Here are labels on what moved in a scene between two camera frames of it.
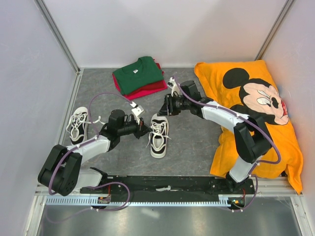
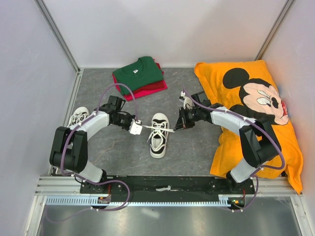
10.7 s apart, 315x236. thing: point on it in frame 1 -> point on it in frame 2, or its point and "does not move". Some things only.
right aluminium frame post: (274, 30) does not move
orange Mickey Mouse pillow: (251, 87) does not move
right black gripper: (168, 109) -> (182, 122)
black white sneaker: (159, 133) does not move
